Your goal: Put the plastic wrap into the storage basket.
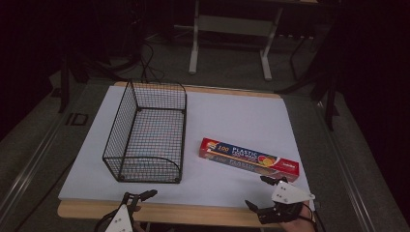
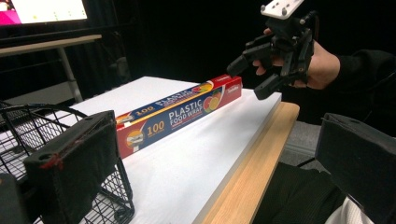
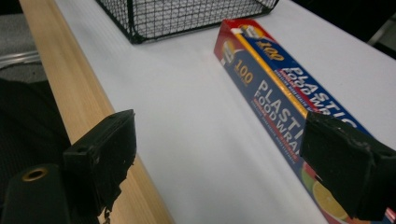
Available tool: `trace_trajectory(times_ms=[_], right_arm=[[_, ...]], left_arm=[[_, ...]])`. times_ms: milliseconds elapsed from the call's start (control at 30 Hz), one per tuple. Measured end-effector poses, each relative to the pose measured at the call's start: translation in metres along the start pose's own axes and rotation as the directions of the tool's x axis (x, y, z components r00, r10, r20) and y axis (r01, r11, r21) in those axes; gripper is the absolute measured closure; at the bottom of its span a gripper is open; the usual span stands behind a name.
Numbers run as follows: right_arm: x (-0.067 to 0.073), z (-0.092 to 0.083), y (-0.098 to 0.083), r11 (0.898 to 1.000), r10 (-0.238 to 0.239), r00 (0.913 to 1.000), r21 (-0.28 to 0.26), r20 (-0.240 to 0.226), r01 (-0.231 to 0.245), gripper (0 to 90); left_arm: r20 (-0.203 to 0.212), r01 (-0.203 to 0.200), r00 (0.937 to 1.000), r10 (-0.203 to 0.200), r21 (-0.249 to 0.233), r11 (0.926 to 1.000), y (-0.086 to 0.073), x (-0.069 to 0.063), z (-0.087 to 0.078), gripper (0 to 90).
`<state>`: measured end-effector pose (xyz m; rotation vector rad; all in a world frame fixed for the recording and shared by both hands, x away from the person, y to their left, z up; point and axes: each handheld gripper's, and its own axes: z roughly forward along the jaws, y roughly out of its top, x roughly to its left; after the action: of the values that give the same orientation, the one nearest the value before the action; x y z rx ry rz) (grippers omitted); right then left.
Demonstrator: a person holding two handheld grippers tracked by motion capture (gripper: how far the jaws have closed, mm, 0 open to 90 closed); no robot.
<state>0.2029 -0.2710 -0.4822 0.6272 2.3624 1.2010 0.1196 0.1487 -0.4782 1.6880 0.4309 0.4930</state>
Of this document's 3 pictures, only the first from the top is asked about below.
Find black wire basket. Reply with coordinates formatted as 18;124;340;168
102;78;188;185

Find white metal table frame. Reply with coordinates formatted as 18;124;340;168
188;0;285;82

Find black floor bracket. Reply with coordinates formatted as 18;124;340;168
65;112;89;127

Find red blue plastic wrap box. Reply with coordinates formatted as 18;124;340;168
198;137;301;184

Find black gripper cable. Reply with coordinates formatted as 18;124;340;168
94;208;121;232
298;201;319;232

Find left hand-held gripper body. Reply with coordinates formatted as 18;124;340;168
104;193;141;232

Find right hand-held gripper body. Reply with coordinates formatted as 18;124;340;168
256;179;316;225

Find metal floor rail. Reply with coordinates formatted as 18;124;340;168
0;109;73;223
314;100;379;232

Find black metal stand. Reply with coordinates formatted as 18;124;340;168
58;47;85;114
276;32;341;131

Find person's right hand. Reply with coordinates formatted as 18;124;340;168
278;202;317;232

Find black floor cables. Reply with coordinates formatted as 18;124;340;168
105;42;166;85

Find person's left hand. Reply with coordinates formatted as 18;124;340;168
131;205;147;232

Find white paper sheet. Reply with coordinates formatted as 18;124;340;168
57;85;315;211

